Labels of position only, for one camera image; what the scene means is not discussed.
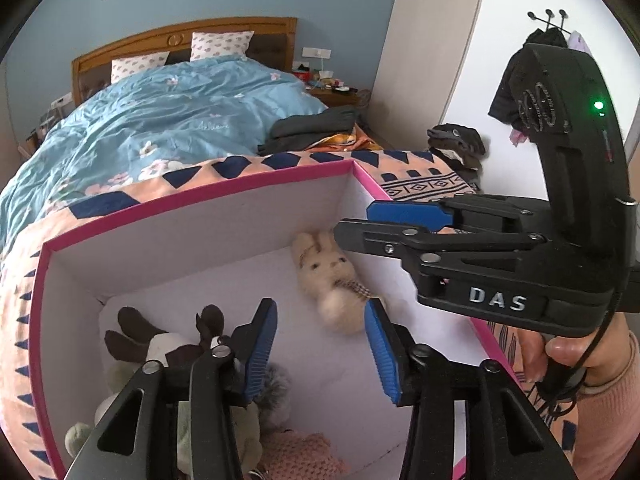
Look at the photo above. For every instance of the wooden bed headboard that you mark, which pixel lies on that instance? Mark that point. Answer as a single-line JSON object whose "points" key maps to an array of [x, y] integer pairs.
{"points": [[150, 40]]}

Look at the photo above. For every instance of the black coat hooks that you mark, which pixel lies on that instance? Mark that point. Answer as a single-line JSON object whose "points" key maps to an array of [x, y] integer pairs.
{"points": [[549, 17]]}

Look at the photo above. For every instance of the pink knitted plush toy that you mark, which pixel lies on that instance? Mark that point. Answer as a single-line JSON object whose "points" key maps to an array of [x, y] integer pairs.
{"points": [[305, 455]]}

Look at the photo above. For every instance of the light wardrobe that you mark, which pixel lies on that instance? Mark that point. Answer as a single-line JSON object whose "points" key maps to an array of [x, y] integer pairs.
{"points": [[425, 35]]}

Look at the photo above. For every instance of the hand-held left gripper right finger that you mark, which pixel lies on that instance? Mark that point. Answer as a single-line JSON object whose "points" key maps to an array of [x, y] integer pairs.
{"points": [[382, 355]]}

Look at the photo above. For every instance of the hanging dark jacket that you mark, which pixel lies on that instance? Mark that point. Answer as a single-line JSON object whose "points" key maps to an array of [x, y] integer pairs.
{"points": [[505, 90]]}

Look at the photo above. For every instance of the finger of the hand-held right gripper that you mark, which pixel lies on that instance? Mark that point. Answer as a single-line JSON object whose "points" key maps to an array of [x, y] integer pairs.
{"points": [[370, 237], [405, 210]]}

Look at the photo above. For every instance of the dark clothes pile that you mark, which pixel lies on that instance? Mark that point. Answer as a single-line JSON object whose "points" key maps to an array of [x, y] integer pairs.
{"points": [[457, 142]]}

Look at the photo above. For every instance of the person's right hand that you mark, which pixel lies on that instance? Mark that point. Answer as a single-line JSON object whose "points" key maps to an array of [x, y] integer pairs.
{"points": [[532, 355]]}

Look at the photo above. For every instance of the orange navy patterned blanket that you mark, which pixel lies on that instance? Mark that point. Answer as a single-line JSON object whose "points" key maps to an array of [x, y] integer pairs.
{"points": [[20, 280]]}

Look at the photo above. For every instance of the white printed pillow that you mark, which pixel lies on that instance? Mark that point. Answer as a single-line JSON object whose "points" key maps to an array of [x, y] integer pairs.
{"points": [[220, 44], [137, 66]]}

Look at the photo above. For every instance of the blue floral duvet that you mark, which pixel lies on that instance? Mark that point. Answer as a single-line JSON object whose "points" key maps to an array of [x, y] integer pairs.
{"points": [[150, 120]]}

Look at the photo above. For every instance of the beige bunny plush toy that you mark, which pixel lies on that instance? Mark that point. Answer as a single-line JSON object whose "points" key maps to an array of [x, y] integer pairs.
{"points": [[325, 265]]}

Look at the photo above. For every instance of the person's right forearm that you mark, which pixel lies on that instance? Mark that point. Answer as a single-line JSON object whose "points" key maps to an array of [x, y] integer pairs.
{"points": [[610, 435]]}

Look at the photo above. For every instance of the wooden nightstand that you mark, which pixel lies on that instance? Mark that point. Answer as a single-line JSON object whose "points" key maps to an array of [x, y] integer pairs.
{"points": [[335, 96]]}

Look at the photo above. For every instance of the pink cardboard box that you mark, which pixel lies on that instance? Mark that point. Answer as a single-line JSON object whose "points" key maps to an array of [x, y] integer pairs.
{"points": [[200, 240]]}

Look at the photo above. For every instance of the dark folded clothes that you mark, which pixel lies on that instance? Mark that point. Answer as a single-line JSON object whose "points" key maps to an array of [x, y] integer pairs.
{"points": [[320, 122]]}

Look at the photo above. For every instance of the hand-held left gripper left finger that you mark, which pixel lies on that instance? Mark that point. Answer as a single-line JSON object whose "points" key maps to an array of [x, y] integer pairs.
{"points": [[262, 355]]}

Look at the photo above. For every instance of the small round fan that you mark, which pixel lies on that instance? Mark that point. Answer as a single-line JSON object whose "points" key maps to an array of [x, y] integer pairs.
{"points": [[364, 98]]}

